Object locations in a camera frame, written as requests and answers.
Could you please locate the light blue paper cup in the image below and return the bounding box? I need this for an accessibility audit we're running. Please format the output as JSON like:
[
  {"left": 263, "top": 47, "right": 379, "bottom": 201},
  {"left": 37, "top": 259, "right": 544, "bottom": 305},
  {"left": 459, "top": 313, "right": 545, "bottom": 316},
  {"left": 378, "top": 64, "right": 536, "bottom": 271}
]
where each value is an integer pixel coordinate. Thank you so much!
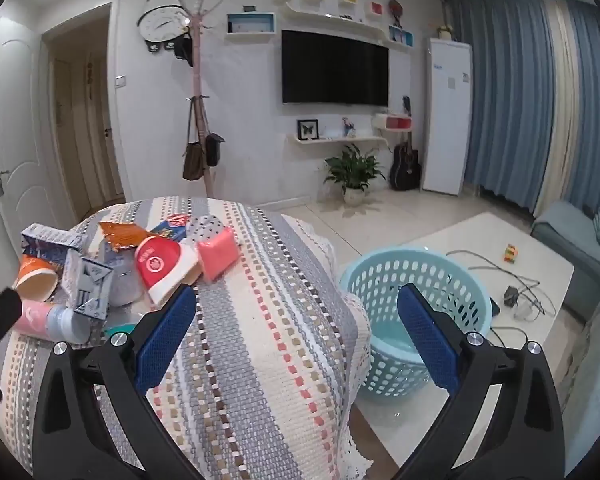
[{"left": 47, "top": 305, "right": 93, "bottom": 345}]

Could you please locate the red white paper cup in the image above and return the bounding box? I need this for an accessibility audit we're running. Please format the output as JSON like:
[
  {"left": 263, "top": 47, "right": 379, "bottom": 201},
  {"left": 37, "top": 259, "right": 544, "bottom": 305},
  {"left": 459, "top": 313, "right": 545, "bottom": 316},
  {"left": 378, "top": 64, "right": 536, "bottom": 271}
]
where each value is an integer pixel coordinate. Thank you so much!
[{"left": 134, "top": 236, "right": 201, "bottom": 306}]

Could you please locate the black cable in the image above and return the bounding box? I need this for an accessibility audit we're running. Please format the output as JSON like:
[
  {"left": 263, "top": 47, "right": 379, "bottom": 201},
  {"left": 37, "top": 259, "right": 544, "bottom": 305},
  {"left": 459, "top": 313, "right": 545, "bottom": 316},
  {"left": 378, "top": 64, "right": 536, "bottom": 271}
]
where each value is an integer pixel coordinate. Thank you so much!
[{"left": 447, "top": 249, "right": 556, "bottom": 317}]

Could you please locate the white lower wall shelf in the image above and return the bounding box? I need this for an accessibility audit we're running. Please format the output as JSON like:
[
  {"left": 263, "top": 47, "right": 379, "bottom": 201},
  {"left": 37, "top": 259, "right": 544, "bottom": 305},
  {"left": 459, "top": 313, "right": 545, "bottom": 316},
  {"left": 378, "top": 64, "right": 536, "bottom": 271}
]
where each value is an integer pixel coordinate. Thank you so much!
[{"left": 287, "top": 132, "right": 388, "bottom": 145}]

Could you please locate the pink paper cup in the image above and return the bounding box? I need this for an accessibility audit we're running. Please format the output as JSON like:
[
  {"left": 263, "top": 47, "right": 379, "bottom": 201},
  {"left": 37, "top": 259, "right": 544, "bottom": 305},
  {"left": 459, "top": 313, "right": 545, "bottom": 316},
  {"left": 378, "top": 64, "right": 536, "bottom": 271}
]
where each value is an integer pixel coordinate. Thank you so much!
[{"left": 14, "top": 300, "right": 56, "bottom": 333}]

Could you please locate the black wall television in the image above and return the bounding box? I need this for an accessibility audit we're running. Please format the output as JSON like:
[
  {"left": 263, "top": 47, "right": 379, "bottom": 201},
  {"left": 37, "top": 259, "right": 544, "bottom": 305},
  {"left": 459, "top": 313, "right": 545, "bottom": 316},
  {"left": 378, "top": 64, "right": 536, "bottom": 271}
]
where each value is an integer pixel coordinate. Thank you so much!
[{"left": 281, "top": 30, "right": 391, "bottom": 107}]

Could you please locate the white door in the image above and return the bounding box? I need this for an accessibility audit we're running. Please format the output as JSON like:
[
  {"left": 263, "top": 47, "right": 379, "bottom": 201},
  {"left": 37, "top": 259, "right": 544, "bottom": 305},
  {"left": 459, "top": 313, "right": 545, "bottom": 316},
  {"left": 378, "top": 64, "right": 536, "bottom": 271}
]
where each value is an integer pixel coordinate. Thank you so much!
[{"left": 0, "top": 16, "right": 56, "bottom": 241}]

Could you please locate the orange paper cup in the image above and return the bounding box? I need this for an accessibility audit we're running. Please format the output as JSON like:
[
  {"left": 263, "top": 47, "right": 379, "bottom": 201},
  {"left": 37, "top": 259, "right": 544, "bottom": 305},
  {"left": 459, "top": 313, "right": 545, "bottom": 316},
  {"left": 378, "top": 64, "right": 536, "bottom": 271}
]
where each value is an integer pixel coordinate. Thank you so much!
[{"left": 14, "top": 255, "right": 61, "bottom": 302}]

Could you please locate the grey blue carton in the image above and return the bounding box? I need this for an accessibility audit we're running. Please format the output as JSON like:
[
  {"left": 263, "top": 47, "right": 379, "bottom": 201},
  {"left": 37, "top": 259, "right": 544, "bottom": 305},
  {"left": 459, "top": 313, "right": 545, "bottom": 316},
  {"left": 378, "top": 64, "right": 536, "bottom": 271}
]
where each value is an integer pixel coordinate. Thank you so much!
[{"left": 62, "top": 249, "right": 113, "bottom": 321}]

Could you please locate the small blue box shelf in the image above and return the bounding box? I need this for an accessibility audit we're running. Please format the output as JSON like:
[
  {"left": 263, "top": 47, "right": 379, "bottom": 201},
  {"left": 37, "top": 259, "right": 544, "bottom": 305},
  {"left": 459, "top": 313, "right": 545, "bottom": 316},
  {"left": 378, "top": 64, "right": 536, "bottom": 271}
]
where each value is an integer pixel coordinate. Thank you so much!
[{"left": 387, "top": 25, "right": 414, "bottom": 47}]

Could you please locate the orange snack packet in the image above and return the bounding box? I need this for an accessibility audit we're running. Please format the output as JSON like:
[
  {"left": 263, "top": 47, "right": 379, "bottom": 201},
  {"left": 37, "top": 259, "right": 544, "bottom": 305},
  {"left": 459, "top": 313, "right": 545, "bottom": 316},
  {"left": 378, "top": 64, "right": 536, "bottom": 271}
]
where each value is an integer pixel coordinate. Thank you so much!
[{"left": 99, "top": 221, "right": 147, "bottom": 253}]

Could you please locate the green potted plant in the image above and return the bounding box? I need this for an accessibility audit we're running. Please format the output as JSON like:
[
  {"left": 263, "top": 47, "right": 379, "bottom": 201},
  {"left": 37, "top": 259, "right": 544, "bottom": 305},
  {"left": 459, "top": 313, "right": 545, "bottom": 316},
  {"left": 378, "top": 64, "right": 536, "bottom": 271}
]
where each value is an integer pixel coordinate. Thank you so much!
[{"left": 324, "top": 144, "right": 386, "bottom": 205}]

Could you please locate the pink coat rack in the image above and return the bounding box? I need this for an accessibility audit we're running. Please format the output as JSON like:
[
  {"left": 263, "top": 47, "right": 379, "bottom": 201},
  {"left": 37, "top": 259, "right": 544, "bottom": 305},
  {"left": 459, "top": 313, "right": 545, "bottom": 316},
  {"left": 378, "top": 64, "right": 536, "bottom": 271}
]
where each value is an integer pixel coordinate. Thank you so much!
[{"left": 182, "top": 0, "right": 226, "bottom": 198}]

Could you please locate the white curved wall shelf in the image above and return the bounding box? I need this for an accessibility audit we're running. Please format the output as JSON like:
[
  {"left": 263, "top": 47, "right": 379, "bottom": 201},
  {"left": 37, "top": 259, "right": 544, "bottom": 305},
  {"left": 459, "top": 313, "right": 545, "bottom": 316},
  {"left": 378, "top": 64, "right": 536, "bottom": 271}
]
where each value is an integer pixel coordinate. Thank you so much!
[{"left": 282, "top": 0, "right": 388, "bottom": 43}]

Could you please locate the black bin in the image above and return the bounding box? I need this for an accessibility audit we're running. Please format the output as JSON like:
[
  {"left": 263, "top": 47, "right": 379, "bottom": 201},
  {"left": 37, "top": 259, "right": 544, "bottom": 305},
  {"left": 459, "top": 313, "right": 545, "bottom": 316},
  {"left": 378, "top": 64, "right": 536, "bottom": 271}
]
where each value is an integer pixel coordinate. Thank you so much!
[{"left": 390, "top": 95, "right": 422, "bottom": 191}]

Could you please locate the wide blue box shelf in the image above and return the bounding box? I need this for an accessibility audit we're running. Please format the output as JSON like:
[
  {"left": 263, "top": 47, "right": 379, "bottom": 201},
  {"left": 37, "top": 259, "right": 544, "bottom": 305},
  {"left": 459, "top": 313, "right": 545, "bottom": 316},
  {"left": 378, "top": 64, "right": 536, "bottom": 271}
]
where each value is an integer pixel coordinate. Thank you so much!
[{"left": 226, "top": 12, "right": 276, "bottom": 37}]

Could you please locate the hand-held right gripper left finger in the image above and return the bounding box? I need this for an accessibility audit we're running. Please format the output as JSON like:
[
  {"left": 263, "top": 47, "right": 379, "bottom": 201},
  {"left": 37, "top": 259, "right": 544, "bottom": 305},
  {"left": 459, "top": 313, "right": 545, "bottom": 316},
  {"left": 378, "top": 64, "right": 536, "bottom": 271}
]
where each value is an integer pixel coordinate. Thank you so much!
[{"left": 32, "top": 285, "right": 198, "bottom": 480}]

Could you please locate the red white box shelf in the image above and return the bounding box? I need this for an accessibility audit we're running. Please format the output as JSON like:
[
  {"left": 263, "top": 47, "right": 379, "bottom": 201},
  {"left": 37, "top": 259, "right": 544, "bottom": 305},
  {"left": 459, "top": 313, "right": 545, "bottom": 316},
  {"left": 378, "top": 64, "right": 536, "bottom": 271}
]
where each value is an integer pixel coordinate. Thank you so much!
[{"left": 372, "top": 112, "right": 412, "bottom": 132}]

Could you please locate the black white wall clock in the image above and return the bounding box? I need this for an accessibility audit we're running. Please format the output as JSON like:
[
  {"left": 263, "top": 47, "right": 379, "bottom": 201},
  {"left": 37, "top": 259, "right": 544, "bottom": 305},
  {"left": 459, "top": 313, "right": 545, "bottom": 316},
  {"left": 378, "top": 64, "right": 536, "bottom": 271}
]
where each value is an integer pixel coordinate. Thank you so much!
[{"left": 137, "top": 0, "right": 191, "bottom": 56}]

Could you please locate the white coffee table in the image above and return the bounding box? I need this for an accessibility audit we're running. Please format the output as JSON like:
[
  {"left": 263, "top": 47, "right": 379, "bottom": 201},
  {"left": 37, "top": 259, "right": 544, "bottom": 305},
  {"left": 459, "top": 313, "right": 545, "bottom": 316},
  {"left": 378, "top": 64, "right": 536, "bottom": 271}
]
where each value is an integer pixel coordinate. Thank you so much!
[{"left": 400, "top": 212, "right": 576, "bottom": 361}]

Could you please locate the light blue laundry basket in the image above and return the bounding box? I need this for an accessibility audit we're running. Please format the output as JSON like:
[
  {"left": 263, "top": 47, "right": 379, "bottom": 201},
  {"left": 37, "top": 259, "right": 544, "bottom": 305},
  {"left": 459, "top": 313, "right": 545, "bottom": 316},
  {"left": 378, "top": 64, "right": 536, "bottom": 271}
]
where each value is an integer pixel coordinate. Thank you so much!
[{"left": 339, "top": 247, "right": 493, "bottom": 398}]

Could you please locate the brown hanging bag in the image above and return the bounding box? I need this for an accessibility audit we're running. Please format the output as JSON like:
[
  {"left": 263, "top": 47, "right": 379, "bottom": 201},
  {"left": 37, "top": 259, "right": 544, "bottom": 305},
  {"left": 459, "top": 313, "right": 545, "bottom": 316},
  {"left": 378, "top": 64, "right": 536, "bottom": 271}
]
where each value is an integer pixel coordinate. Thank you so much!
[{"left": 182, "top": 95, "right": 206, "bottom": 182}]

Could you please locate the blue white carton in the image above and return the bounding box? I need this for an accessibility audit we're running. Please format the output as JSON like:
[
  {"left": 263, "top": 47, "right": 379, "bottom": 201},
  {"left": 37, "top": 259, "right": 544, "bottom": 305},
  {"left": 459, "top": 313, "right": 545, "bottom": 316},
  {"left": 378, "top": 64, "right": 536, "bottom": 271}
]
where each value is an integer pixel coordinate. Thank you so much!
[{"left": 20, "top": 224, "right": 83, "bottom": 266}]

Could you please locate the white refrigerator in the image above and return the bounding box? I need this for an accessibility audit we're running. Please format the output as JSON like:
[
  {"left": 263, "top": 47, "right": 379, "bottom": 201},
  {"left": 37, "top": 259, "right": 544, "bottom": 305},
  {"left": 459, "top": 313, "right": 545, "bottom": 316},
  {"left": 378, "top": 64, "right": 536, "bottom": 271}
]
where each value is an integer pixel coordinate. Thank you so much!
[{"left": 422, "top": 37, "right": 473, "bottom": 195}]

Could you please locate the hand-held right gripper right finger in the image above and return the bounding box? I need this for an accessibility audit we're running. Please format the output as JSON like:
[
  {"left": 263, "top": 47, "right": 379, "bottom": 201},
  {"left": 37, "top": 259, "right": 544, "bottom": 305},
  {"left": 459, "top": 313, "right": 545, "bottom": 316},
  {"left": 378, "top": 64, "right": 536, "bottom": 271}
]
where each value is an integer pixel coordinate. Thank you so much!
[{"left": 396, "top": 282, "right": 566, "bottom": 480}]

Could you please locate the blue red snack packet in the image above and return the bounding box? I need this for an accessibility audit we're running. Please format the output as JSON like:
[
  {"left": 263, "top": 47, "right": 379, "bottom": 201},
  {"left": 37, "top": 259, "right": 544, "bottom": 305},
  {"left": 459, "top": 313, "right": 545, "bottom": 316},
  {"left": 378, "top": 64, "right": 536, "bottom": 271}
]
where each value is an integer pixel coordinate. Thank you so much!
[{"left": 150, "top": 213, "right": 191, "bottom": 241}]

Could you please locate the teal sofa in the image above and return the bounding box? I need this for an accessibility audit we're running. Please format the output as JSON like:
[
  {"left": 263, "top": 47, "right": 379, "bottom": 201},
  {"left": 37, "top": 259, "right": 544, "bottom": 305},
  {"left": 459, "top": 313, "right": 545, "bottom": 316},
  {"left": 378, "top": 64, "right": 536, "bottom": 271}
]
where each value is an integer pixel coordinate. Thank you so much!
[{"left": 530, "top": 200, "right": 600, "bottom": 476}]

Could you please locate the blue beige curtain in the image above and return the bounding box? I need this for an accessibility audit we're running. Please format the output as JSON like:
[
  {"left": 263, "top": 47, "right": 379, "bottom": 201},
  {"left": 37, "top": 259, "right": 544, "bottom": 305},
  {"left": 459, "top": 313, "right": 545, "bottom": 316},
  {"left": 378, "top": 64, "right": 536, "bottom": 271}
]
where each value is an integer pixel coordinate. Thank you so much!
[{"left": 440, "top": 0, "right": 600, "bottom": 221}]

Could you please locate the white door frame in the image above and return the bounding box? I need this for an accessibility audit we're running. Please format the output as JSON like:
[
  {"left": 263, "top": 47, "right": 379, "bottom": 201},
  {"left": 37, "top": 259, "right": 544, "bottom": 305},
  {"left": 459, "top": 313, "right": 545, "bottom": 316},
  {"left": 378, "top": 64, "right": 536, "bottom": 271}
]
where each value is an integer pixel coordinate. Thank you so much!
[{"left": 41, "top": 2, "right": 126, "bottom": 221}]

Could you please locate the striped woven tablecloth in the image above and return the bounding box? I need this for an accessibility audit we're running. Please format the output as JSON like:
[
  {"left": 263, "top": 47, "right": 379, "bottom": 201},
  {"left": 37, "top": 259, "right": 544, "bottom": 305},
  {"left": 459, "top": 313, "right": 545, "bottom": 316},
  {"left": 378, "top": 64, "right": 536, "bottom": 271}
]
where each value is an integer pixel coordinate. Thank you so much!
[{"left": 0, "top": 195, "right": 373, "bottom": 480}]

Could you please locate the black hanging cap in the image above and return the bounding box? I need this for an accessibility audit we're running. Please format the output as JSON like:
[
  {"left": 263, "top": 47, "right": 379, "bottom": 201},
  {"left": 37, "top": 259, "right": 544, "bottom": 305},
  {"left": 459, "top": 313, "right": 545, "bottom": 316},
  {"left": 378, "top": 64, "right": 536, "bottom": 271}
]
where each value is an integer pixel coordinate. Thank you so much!
[{"left": 175, "top": 35, "right": 193, "bottom": 68}]

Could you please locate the grey plastic cup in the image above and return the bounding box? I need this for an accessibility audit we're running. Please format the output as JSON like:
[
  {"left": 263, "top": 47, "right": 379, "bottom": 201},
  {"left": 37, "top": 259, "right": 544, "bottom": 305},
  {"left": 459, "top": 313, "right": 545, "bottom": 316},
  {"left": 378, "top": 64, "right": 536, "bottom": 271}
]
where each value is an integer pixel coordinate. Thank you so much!
[{"left": 100, "top": 250, "right": 148, "bottom": 306}]

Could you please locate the black hanging bag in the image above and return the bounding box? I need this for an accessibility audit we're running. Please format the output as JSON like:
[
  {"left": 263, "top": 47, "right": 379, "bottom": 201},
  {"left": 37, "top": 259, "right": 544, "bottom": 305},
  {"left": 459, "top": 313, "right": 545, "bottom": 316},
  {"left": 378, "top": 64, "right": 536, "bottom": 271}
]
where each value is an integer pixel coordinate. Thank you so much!
[{"left": 200, "top": 100, "right": 225, "bottom": 167}]

